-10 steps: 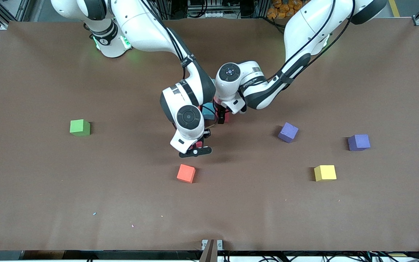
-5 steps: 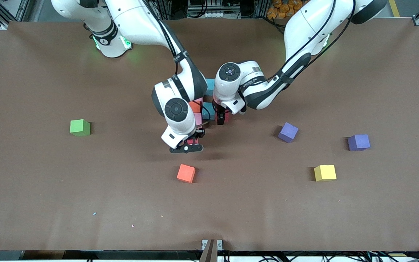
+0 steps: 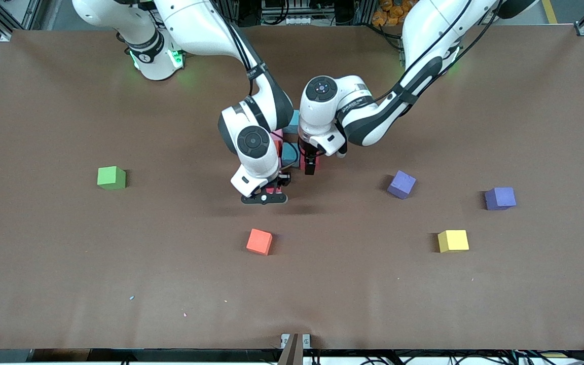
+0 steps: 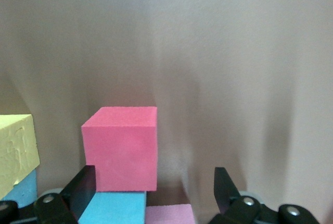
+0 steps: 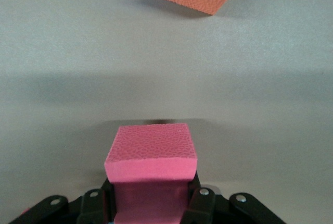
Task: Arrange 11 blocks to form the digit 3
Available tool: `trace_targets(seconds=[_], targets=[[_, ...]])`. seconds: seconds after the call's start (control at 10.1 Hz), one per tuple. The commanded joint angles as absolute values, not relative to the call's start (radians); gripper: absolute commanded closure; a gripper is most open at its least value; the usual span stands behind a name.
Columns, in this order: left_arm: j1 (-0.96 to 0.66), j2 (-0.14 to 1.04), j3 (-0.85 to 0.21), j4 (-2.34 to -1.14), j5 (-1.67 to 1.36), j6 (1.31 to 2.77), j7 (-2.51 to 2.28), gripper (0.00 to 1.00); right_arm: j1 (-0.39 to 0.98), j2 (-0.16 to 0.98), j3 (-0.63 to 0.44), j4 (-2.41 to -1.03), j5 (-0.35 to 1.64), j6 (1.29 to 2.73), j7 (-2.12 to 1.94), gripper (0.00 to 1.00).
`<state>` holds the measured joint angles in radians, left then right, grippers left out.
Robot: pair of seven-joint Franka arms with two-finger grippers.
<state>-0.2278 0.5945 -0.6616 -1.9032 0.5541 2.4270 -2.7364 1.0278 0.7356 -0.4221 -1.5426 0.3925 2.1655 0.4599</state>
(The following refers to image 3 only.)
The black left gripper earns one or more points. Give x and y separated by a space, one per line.
310 154

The yellow foam cube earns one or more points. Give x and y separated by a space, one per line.
453 241

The green foam cube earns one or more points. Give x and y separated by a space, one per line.
111 178

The cyan foam cube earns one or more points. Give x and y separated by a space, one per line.
289 154
292 121

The orange foam cube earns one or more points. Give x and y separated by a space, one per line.
278 147
259 241

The white power strip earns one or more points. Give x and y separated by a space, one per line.
299 20

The orange fruit pile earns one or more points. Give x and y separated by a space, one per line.
388 12

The metal table edge bracket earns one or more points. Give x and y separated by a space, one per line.
285 339

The purple foam cube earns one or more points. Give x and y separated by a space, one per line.
500 198
402 184

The red foam cube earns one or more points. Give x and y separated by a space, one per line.
302 162
271 189

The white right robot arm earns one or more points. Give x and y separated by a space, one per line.
253 142

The pink foam cube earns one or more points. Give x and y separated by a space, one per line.
277 133

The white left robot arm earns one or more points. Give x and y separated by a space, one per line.
321 88

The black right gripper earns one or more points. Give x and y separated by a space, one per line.
283 179

